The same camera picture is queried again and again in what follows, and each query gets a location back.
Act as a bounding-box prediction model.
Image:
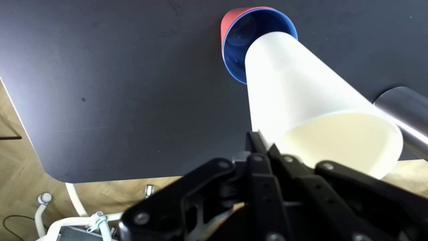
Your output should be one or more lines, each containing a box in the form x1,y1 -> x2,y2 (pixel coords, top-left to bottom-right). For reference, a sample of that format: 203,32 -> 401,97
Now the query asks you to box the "stainless steel thermos jug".
374,85 -> 428,159

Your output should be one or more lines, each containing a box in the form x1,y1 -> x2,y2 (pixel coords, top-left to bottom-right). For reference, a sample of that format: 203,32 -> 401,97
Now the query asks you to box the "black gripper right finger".
268,146 -> 428,241

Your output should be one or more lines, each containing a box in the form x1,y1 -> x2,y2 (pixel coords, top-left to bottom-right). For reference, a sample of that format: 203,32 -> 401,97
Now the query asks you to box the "pink plastic cup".
220,5 -> 276,61

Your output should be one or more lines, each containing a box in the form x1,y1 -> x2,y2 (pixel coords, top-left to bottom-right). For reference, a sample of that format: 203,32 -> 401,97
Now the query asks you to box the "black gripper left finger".
120,132 -> 290,241

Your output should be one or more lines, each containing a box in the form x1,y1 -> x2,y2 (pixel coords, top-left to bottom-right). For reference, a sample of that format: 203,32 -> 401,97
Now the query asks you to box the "white plastic cup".
245,32 -> 405,178

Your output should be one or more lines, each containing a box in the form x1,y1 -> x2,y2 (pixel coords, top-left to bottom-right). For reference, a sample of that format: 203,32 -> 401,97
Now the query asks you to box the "blue plastic cup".
220,5 -> 299,84

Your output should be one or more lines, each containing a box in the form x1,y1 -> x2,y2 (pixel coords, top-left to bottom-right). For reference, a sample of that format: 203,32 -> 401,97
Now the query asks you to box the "white office chair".
34,179 -> 160,241

